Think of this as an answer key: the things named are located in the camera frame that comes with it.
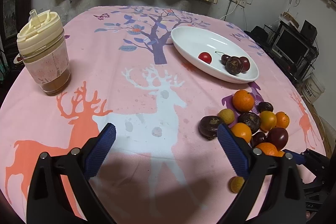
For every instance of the orange mandarin bottom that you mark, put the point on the orange mandarin bottom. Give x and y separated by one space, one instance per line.
268 149

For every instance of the white plastic bucket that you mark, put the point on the white plastic bucket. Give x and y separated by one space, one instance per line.
312 89

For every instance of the small dark chestnut top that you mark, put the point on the small dark chestnut top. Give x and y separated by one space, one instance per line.
265 106

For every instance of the small orange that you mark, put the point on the small orange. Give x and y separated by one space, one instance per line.
283 119

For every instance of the large orange mandarin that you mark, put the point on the large orange mandarin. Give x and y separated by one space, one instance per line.
243 101

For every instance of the white oval plate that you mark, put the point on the white oval plate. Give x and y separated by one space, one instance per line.
191 41

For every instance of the yellow-brown longan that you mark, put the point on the yellow-brown longan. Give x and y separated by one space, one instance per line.
227 115

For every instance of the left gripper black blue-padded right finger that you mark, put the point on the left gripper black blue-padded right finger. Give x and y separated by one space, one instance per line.
284 201

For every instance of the black computer monitor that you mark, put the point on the black computer monitor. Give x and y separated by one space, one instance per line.
290 46

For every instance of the dark framed picture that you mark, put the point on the dark framed picture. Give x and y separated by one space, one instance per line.
8 30

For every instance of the dark red plum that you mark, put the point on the dark red plum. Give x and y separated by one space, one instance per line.
278 137

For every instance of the red cherry tomato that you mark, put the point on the red cherry tomato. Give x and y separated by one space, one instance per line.
206 57

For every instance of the cream lidded drink cup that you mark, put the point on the cream lidded drink cup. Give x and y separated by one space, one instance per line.
43 50

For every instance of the dark water chestnut in plate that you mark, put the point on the dark water chestnut in plate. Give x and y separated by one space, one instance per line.
233 65

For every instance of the dark water chestnut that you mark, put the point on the dark water chestnut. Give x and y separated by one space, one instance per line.
252 120
208 126
233 65

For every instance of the pink deer print tablecloth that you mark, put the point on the pink deer print tablecloth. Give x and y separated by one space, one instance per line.
126 71

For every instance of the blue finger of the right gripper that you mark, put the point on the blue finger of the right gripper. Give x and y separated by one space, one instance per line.
297 157

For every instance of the black speaker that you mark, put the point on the black speaker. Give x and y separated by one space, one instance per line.
309 32

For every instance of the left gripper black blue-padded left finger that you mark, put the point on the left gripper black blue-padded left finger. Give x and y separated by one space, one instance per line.
47 200

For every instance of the dark red cherry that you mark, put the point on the dark red cherry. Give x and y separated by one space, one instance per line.
245 64

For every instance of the dark cherry with stem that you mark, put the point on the dark cherry with stem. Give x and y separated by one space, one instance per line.
224 57

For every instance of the yellow-orange kumquat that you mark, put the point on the yellow-orange kumquat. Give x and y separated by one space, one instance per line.
268 120

